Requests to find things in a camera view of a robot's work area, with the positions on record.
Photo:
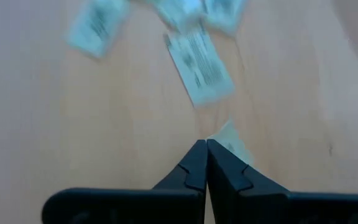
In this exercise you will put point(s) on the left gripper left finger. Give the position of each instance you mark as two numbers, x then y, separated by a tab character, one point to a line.
129	207

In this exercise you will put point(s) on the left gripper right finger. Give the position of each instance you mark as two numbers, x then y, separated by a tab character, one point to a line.
275	208

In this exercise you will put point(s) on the pale green stevia packet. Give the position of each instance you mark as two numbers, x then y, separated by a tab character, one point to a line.
225	15
232	141
179	12
200	68
98	28

